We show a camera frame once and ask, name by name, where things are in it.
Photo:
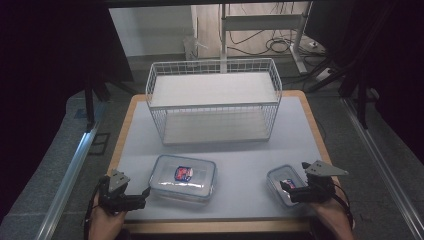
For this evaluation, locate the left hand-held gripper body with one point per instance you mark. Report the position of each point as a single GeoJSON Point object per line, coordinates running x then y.
{"type": "Point", "coordinates": [113, 200]}

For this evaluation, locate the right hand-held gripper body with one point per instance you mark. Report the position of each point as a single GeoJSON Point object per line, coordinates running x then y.
{"type": "Point", "coordinates": [321, 190]}

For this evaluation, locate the small clear food container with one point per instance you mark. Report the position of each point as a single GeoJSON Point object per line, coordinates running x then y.
{"type": "Point", "coordinates": [276, 176]}

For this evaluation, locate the large clear food container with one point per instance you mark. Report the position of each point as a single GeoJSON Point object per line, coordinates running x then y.
{"type": "Point", "coordinates": [166, 175]}

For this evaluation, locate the person's left hand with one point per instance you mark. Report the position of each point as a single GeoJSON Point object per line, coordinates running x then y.
{"type": "Point", "coordinates": [105, 226]}

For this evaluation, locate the person's right hand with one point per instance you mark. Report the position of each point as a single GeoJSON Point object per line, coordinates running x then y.
{"type": "Point", "coordinates": [333, 221]}

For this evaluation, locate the black stand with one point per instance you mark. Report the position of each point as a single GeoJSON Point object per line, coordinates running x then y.
{"type": "Point", "coordinates": [89, 106]}
{"type": "Point", "coordinates": [361, 100]}

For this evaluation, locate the white power strip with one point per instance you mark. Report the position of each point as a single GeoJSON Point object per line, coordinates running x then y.
{"type": "Point", "coordinates": [324, 75]}

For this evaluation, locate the clear plastic bag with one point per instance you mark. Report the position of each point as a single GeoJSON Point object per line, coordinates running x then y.
{"type": "Point", "coordinates": [193, 46]}

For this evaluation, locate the aluminium rail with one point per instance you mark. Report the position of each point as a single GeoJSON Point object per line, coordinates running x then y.
{"type": "Point", "coordinates": [66, 183]}
{"type": "Point", "coordinates": [383, 170]}

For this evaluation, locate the white metal desk frame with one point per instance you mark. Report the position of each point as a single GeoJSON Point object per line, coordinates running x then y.
{"type": "Point", "coordinates": [260, 22]}

